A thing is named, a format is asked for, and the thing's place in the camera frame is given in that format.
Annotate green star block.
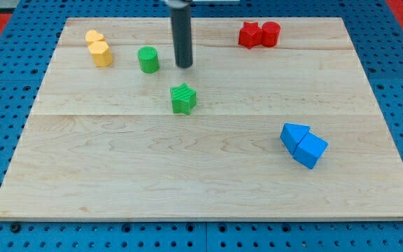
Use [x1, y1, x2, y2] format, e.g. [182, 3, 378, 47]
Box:
[170, 83, 197, 115]

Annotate red star block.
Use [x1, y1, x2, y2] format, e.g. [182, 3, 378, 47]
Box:
[238, 22, 262, 49]

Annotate yellow hexagon block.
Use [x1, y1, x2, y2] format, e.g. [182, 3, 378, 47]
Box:
[88, 41, 113, 67]

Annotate wooden board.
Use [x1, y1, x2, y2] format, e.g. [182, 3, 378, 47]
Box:
[0, 17, 403, 222]

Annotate green cylinder block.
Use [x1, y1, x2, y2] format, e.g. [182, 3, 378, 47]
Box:
[137, 46, 160, 74]

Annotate blue triangle block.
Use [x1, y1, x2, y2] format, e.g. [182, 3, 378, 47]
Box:
[280, 123, 311, 155]

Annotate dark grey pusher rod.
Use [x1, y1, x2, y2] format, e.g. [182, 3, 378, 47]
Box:
[167, 0, 193, 69]

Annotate blue cube block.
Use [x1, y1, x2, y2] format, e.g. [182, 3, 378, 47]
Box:
[293, 132, 328, 169]

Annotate red cylinder block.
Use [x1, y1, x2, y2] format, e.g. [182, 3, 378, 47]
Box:
[261, 21, 281, 48]

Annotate yellow heart block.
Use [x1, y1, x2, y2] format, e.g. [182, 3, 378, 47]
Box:
[85, 29, 105, 46]

